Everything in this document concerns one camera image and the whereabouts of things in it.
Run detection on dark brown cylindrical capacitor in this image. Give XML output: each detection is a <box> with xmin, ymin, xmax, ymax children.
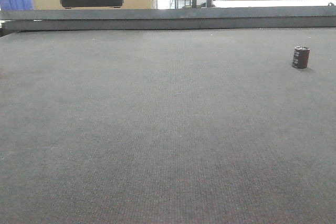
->
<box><xmin>292</xmin><ymin>46</ymin><xmax>310</xmax><ymax>69</ymax></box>

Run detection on grey carpet mat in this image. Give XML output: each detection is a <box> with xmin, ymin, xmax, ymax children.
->
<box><xmin>1</xmin><ymin>28</ymin><xmax>335</xmax><ymax>223</ymax></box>

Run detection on dark grey table edge rail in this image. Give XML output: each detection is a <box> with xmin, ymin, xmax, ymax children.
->
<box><xmin>1</xmin><ymin>5</ymin><xmax>335</xmax><ymax>31</ymax></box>

